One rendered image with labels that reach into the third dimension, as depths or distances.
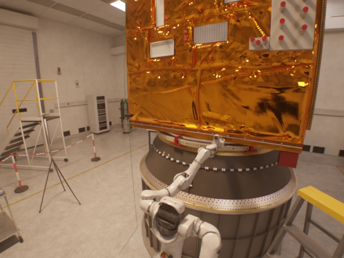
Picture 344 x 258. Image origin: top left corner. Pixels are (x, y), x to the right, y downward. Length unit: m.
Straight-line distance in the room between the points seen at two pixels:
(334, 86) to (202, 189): 6.36
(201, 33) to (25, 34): 7.63
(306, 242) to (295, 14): 1.63
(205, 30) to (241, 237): 2.07
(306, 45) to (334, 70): 5.85
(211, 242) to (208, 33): 1.59
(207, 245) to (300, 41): 1.45
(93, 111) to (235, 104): 7.87
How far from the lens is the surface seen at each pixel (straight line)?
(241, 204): 1.77
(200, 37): 1.75
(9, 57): 8.30
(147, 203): 1.07
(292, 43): 1.54
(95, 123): 8.88
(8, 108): 8.16
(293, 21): 1.58
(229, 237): 2.02
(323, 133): 7.47
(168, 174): 1.87
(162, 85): 1.85
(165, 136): 1.94
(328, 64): 7.34
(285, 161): 1.72
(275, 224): 2.34
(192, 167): 1.25
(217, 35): 1.69
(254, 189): 1.83
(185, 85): 1.71
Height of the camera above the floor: 2.25
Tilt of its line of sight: 14 degrees down
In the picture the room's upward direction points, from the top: straight up
